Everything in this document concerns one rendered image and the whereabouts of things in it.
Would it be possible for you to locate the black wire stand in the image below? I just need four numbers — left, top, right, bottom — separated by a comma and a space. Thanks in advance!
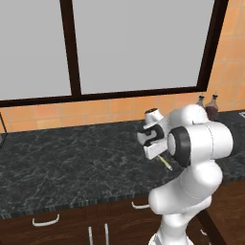
0, 111, 9, 149

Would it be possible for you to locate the white straight door handle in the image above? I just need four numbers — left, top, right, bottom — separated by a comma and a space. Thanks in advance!
103, 222, 110, 245
87, 226, 94, 245

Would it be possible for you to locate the small dark glass bottle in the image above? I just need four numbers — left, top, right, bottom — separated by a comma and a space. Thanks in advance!
195, 93, 207, 108

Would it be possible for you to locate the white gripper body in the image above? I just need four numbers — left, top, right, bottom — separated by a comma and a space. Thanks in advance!
143, 139, 169, 162

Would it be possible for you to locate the dark wood drawer front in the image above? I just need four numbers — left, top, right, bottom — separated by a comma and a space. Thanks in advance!
0, 206, 86, 239
109, 195, 154, 224

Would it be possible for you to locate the large dark glass bottle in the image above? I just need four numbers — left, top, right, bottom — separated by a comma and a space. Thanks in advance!
205, 91, 221, 122

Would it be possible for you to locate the yellow green thin stick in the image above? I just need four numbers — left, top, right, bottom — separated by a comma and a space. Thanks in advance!
158, 155, 173, 171

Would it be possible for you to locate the dark wood cupboard door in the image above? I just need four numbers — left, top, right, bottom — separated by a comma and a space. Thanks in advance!
0, 223, 100, 245
98, 216, 165, 245

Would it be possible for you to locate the dark framed window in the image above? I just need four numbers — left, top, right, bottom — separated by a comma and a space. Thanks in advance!
0, 0, 230, 108

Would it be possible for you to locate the open dark wood drawer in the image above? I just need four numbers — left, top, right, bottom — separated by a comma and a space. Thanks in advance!
195, 179, 245, 245

